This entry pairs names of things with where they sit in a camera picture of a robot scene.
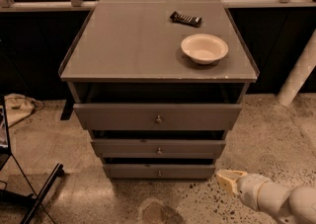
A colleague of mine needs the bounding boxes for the grey drawer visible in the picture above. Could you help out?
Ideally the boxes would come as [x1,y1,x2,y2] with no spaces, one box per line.
[104,164,215,180]
[73,104,241,130]
[91,139,226,159]

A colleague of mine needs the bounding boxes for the grey bottom drawer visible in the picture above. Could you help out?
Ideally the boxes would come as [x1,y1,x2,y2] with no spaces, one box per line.
[104,164,215,180]

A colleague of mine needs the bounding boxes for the dark snack bar wrapper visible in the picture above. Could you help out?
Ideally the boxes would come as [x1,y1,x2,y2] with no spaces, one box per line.
[170,12,201,28]

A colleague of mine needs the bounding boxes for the grey middle drawer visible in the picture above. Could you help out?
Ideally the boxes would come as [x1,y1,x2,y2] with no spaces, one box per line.
[91,139,226,159]

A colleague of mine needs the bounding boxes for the white diagonal pillar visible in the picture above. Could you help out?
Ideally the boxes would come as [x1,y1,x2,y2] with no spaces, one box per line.
[276,30,316,107]

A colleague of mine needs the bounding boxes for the black tripod stand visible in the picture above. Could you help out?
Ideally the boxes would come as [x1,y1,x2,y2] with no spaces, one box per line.
[0,95,64,224]

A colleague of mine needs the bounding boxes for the grey drawer cabinet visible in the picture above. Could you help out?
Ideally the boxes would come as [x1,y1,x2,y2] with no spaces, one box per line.
[59,0,259,168]

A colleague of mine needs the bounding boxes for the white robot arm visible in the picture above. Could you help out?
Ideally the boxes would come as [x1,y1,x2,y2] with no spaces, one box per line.
[216,170,316,224]

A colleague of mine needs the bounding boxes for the beige cloth bag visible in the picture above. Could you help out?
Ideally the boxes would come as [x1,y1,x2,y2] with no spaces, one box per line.
[4,94,43,127]

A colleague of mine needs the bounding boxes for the white bowl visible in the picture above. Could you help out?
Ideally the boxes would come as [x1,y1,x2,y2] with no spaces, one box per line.
[181,34,229,65]

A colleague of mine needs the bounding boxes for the grey top drawer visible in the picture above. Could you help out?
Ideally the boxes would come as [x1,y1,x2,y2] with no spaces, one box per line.
[73,104,241,130]

